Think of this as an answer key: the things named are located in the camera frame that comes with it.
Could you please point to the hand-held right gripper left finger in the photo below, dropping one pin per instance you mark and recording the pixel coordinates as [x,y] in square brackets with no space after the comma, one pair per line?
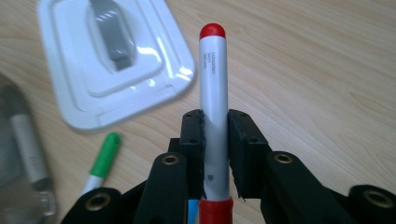
[168,186]

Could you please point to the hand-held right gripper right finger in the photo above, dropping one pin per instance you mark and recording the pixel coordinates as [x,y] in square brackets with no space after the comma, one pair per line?
[280,186]

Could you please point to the light blue marker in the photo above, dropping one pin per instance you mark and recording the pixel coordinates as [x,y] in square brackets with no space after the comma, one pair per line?
[193,213]

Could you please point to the green marker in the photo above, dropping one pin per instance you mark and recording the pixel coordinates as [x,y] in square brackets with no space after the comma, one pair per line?
[106,155]

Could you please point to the red marker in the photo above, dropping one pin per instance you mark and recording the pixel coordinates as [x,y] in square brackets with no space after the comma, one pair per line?
[213,77]

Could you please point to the clear box with grey latches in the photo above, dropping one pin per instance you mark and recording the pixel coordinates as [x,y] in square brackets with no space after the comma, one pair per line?
[18,174]

